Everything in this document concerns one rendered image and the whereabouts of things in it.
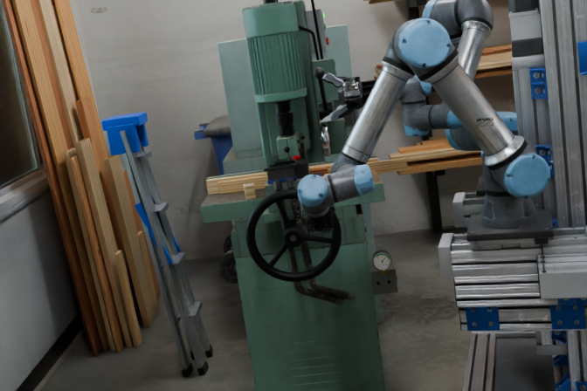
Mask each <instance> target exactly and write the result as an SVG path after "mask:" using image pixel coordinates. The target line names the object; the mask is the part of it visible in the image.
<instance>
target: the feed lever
mask: <svg viewBox="0 0 587 391"><path fill-rule="evenodd" d="M324 75H325V71H324V70H323V69H322V68H321V67H317V68H315V69H314V76H315V77H316V78H317V79H318V81H319V86H320V90H321V99H322V103H320V104H319V105H318V107H319V115H320V120H322V119H323V118H325V117H327V116H329V115H330V114H331V113H332V112H333V105H332V103H331V102H328V103H327V101H326V95H325V91H324V85H323V80H322V78H323V77H324Z"/></svg>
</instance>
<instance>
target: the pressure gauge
mask: <svg viewBox="0 0 587 391"><path fill-rule="evenodd" d="M386 256H387V257H386ZM382 261H383V262H382ZM372 264H373V266H374V267H375V268H376V269H377V270H379V271H381V274H385V273H386V270H388V269H389V268H390V267H391V264H392V259H391V256H390V253H389V252H388V251H386V250H378V251H376V252H375V253H374V255H373V257H372Z"/></svg>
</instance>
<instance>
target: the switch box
mask: <svg viewBox="0 0 587 391"><path fill-rule="evenodd" d="M315 13H316V18H317V24H318V29H319V33H320V39H321V48H322V53H325V52H327V50H328V49H327V42H326V36H325V29H324V22H323V15H322V10H321V9H318V10H315ZM306 20H307V28H308V29H309V30H311V31H312V32H313V33H314V34H315V39H316V44H317V49H318V54H319V53H320V50H319V45H318V39H317V35H316V29H315V24H314V14H313V10H306ZM308 38H309V44H310V51H311V54H312V55H313V54H315V50H314V41H313V37H312V34H311V33H310V32H309V33H308Z"/></svg>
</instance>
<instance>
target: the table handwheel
mask: <svg viewBox="0 0 587 391"><path fill-rule="evenodd" d="M285 199H299V197H298V189H286V190H281V191H279V192H276V193H273V194H271V195H269V196H268V197H266V198H265V199H264V200H262V201H261V202H260V203H259V204H258V205H257V206H256V208H255V209H254V210H253V212H252V213H251V215H250V218H249V220H248V223H247V226H246V243H247V248H248V250H249V252H250V255H251V257H252V259H253V261H254V262H255V263H256V265H257V266H258V267H259V268H260V269H261V270H262V271H264V272H265V273H267V274H268V275H270V276H272V277H274V278H277V279H279V280H283V281H288V282H300V281H305V280H309V279H311V278H315V277H317V276H319V275H320V274H322V273H323V272H324V271H325V270H326V269H327V268H328V267H329V266H330V265H331V264H332V263H333V262H334V260H335V258H336V256H337V254H338V252H339V249H340V246H341V240H342V232H341V226H340V223H339V220H338V218H337V216H336V214H335V212H332V222H333V225H334V232H333V230H332V228H331V230H332V238H330V237H316V236H309V235H304V234H303V230H302V228H301V227H299V226H298V225H296V223H295V219H294V220H289V218H288V216H287V213H286V211H285V209H284V207H283V205H282V202H281V200H285ZM274 203H276V204H277V206H278V208H279V211H280V213H281V215H282V218H283V220H284V222H285V225H286V227H287V228H286V229H285V232H284V236H283V239H284V242H285V243H284V244H283V245H282V247H281V248H280V250H279V251H278V252H277V254H276V255H275V256H274V258H273V259H272V260H271V261H270V263H268V262H267V261H266V260H265V259H264V258H263V257H262V256H261V255H260V253H259V250H258V247H257V244H256V241H255V230H256V225H257V222H258V220H259V218H260V216H261V215H262V213H263V212H264V211H265V210H266V209H267V208H268V207H270V206H271V205H272V204H274ZM303 235H304V236H303ZM303 240H305V241H315V242H322V243H328V244H331V246H330V249H329V252H328V254H327V255H326V256H325V258H324V259H323V260H322V261H321V262H320V263H319V264H318V265H316V266H315V267H314V268H312V269H310V270H308V271H303V272H286V271H281V270H278V269H276V268H274V267H273V266H274V265H275V264H276V262H277V261H278V260H279V258H280V257H281V256H282V254H283V253H284V252H285V251H286V250H287V248H288V247H297V246H299V245H300V244H301V243H302V241H303Z"/></svg>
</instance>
